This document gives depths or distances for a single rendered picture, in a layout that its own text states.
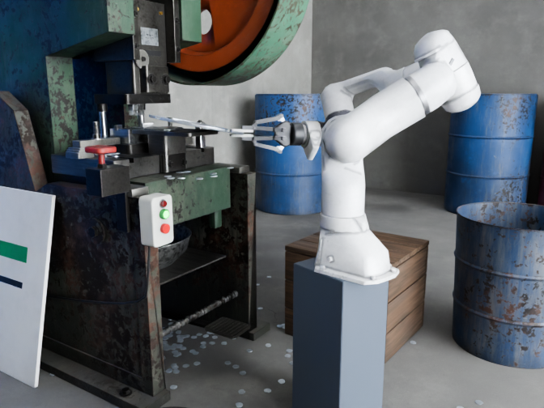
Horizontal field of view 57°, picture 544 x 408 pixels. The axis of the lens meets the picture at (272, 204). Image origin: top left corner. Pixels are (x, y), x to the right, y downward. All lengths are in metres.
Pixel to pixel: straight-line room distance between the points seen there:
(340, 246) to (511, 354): 0.85
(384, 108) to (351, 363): 0.64
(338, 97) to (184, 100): 2.11
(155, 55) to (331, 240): 0.84
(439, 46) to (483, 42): 3.22
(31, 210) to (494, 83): 3.68
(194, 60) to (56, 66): 0.51
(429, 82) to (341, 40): 3.74
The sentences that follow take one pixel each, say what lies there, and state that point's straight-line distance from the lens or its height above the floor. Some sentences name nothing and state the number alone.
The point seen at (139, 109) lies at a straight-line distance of 1.74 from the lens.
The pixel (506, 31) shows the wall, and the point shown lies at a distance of 4.56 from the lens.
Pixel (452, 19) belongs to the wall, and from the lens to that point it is 4.66.
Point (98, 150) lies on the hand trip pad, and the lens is 1.34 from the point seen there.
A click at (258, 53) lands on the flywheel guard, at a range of 1.83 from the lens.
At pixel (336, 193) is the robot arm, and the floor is 0.65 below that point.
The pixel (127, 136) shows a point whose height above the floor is 0.76.
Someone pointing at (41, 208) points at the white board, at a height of 0.54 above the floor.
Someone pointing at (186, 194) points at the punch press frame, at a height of 0.58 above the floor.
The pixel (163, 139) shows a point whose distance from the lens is 1.61.
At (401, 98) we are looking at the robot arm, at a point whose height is 0.88.
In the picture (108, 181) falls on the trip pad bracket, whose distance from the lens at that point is 1.36.
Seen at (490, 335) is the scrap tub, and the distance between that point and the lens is 1.90.
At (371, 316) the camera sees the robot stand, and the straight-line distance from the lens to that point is 1.37.
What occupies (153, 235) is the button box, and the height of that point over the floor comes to 0.53.
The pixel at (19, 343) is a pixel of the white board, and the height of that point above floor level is 0.11.
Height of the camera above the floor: 0.90
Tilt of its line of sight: 13 degrees down
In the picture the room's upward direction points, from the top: straight up
